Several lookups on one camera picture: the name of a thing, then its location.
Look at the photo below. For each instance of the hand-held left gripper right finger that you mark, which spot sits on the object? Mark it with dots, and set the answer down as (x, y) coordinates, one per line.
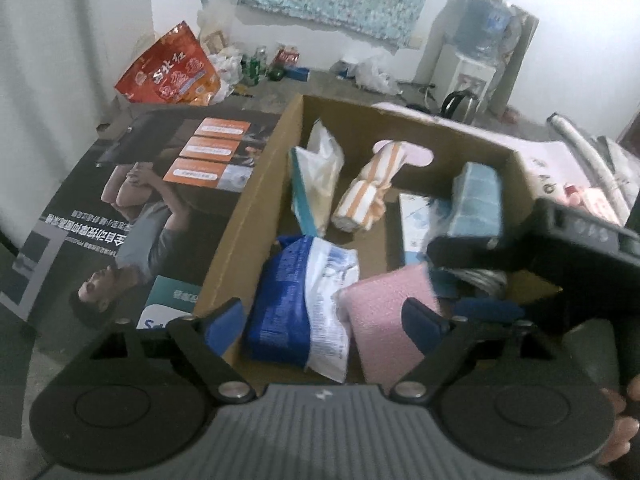
(420, 322)

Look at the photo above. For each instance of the white tissue packet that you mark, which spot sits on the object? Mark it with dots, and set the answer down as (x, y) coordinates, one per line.
(315, 180)

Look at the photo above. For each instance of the white water dispenser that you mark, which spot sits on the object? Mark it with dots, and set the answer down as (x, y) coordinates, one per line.
(462, 80)

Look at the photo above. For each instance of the small blue box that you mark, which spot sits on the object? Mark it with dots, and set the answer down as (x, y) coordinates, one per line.
(297, 73)

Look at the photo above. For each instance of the blue water jug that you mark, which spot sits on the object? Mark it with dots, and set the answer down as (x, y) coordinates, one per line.
(482, 22)

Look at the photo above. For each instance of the cardboard box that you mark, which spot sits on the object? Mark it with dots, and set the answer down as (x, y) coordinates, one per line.
(235, 240)

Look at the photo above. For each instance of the orange striped towel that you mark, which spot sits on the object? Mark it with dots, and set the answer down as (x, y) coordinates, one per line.
(360, 190)

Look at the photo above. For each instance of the crumpled white plastic bags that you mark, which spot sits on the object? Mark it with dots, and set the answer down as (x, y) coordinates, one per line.
(225, 65)

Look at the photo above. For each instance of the small red packet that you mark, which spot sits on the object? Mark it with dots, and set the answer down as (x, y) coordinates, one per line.
(289, 57)

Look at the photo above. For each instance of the black electric kettle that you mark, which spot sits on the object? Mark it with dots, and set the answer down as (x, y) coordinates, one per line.
(460, 105)

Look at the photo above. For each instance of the person's right hand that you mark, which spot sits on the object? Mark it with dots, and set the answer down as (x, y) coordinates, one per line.
(620, 425)

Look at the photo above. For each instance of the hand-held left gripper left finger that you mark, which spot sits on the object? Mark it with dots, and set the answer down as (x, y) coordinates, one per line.
(225, 325)

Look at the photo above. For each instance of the pink sponge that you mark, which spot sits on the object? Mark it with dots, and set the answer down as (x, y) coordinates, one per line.
(380, 320)

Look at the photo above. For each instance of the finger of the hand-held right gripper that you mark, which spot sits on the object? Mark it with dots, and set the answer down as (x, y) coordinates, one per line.
(492, 310)
(470, 252)

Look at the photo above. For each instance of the red snack bag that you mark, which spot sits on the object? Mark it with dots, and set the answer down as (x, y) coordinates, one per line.
(170, 70)

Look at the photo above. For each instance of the blue wet wipes packet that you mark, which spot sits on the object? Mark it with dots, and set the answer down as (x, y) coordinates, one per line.
(285, 300)

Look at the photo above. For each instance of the white plastic bag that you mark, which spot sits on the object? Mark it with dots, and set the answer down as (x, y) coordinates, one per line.
(375, 75)

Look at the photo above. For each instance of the blue and white box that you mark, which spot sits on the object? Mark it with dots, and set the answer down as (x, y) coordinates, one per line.
(415, 230)

